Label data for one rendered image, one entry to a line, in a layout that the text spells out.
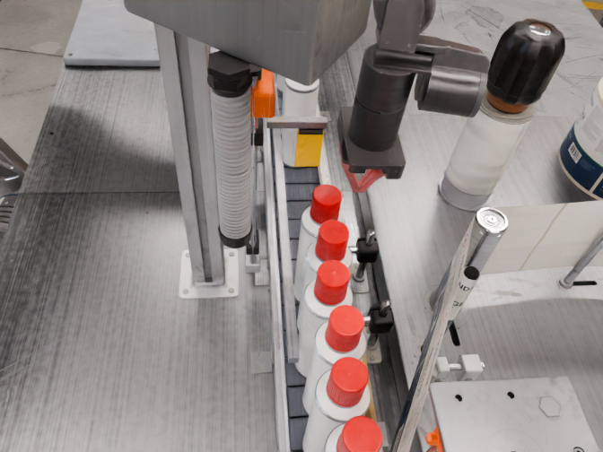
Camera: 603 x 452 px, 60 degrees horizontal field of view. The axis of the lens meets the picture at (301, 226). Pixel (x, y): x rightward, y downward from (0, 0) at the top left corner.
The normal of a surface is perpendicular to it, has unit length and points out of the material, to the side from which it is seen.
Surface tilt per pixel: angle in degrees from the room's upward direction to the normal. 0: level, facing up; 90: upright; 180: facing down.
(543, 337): 0
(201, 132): 90
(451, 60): 71
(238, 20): 90
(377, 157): 1
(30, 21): 0
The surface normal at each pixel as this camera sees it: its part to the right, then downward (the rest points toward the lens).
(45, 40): 0.07, -0.63
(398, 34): -0.08, 0.51
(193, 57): 0.08, 0.78
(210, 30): -0.50, 0.64
